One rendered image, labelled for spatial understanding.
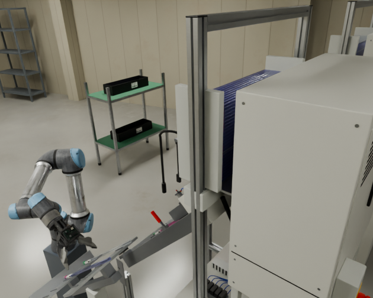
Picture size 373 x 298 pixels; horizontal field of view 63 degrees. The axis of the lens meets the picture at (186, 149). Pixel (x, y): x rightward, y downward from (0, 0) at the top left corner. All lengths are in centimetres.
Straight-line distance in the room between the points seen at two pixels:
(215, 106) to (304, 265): 51
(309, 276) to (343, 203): 27
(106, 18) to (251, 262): 591
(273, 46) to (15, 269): 439
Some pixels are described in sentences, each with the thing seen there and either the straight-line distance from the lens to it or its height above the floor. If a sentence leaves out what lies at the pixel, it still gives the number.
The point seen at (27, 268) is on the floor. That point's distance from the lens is 298.
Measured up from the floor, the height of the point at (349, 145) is 164.
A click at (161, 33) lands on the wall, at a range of 588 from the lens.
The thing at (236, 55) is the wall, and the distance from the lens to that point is 536.
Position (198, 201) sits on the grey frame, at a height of 135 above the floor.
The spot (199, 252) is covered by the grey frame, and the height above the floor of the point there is 113.
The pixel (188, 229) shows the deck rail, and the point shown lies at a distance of 119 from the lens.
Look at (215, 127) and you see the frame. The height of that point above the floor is 161.
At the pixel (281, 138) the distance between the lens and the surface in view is 80.
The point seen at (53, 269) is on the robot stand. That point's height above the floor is 40.
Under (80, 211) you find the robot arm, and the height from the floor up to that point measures 82.
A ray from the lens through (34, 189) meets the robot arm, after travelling 170.
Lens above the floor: 194
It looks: 26 degrees down
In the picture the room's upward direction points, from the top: 2 degrees counter-clockwise
